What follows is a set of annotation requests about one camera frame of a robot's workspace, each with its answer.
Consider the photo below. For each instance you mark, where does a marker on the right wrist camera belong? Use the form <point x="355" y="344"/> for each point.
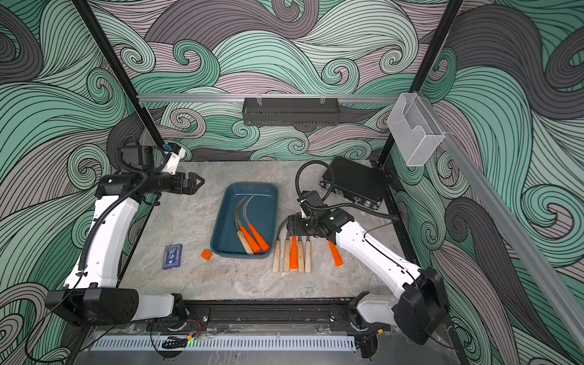
<point x="305" y="204"/>

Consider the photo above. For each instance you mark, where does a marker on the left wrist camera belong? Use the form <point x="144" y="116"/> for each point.
<point x="175" y="154"/>

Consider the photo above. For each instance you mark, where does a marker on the orange handle sickle long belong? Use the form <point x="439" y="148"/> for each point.
<point x="257" y="236"/>

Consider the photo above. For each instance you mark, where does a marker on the black case with latches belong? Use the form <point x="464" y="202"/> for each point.
<point x="356" y="182"/>

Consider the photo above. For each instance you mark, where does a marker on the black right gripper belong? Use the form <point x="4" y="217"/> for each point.
<point x="294" y="225"/>

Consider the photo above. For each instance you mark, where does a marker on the white slotted cable duct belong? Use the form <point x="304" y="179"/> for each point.
<point x="334" y="343"/>

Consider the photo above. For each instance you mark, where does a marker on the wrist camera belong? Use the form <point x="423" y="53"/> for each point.
<point x="305" y="204"/>
<point x="175" y="154"/>

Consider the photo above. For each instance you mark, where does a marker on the clear plastic wall bin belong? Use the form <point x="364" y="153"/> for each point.
<point x="413" y="124"/>

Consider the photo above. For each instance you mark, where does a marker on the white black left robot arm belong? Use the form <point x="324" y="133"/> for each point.
<point x="91" y="295"/>

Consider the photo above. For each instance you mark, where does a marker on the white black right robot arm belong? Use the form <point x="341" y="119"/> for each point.
<point x="422" y="303"/>

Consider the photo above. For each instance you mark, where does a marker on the teal plastic storage tray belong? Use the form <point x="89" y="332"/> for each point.
<point x="262" y="211"/>

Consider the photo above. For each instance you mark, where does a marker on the small orange block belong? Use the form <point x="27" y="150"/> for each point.
<point x="207" y="255"/>

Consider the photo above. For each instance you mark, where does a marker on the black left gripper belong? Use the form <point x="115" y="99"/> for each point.
<point x="191" y="188"/>

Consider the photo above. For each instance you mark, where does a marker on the blue card pack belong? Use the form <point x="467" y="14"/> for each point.
<point x="172" y="256"/>

